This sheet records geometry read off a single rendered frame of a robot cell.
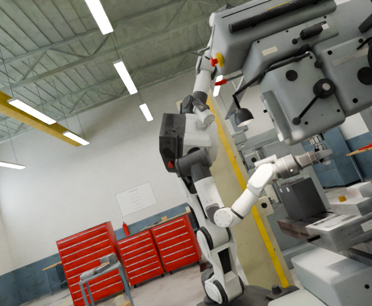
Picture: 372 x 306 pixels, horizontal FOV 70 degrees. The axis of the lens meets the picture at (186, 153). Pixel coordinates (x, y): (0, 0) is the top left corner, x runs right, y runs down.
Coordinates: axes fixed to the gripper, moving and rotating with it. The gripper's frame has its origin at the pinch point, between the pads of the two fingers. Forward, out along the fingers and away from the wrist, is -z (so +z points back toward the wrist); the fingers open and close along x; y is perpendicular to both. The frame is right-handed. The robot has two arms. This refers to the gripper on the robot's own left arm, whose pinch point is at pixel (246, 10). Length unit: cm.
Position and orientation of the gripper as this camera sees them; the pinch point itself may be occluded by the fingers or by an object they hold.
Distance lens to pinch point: 140.0
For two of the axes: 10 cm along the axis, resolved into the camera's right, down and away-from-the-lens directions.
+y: -2.1, -9.2, -3.3
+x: -9.1, 3.1, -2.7
